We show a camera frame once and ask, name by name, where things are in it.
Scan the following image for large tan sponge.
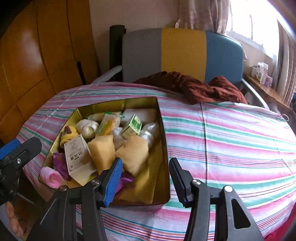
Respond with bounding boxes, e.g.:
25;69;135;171
115;136;149;177

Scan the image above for small tan sponge cube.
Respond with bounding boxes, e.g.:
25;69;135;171
88;135;115;174

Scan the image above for green essential oil box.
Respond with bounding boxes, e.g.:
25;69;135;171
120;114;142;139

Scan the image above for clear packet of tan snacks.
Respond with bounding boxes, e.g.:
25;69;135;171
96;111;122;136

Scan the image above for purple small pouch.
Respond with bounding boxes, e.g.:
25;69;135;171
116;172;134;193

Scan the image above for white fluffy cotton pad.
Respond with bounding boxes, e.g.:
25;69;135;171
111;127;126;150

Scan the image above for person's left hand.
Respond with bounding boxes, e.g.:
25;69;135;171
6;201;23;237

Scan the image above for purple packet in tin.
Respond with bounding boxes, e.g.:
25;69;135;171
53;152;71;181

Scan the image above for white paper box with text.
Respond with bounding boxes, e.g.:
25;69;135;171
64;135;97;186

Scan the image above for striped pink green bedsheet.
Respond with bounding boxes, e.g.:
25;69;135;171
17;82;295;237

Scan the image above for white wrapped round bundle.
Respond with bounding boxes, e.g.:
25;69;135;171
139;123;160;148

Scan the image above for cream round wrapped ball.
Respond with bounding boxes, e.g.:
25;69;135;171
75;119;99;139

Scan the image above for gold metal tin box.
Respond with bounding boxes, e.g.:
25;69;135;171
42;97;170;207

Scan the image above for red blanket at edge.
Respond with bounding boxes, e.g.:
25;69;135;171
264;205;295;241

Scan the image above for dark red crumpled cloth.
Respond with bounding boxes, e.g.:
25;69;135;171
135;71;247;104

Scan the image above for wooden wardrobe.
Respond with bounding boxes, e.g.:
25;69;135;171
1;1;100;143

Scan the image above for wooden side shelf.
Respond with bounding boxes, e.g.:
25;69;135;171
243;74;291;110

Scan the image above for white boxes on shelf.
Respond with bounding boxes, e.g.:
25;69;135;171
251;62;273;87

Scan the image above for grey yellow blue headboard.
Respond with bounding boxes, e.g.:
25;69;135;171
122;28;244;86

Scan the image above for patterned window curtain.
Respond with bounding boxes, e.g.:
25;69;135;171
175;0;230;35

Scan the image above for white bed frame rail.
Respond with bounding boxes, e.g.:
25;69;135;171
91;65;122;84

